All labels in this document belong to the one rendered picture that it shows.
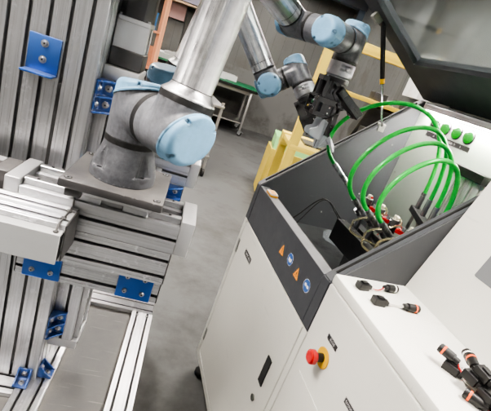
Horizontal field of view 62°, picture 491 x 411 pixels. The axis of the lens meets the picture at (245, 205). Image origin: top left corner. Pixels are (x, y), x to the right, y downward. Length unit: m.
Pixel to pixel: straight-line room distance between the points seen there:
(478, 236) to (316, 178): 0.75
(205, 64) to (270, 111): 7.75
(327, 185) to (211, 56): 1.01
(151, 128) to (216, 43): 0.20
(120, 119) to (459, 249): 0.85
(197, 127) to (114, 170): 0.23
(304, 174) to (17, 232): 1.09
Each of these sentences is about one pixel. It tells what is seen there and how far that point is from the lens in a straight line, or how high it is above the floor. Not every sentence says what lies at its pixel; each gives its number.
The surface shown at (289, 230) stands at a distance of 1.30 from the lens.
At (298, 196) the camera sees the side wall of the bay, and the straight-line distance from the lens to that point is 1.68.
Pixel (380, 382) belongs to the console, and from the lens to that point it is 0.91.
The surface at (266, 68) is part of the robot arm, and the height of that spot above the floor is 1.37.
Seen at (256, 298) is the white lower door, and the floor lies 0.65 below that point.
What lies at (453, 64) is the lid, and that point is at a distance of 1.56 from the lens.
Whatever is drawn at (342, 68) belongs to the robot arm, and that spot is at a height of 1.44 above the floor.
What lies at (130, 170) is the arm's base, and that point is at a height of 1.08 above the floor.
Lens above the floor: 1.39
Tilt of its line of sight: 19 degrees down
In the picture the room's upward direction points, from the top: 20 degrees clockwise
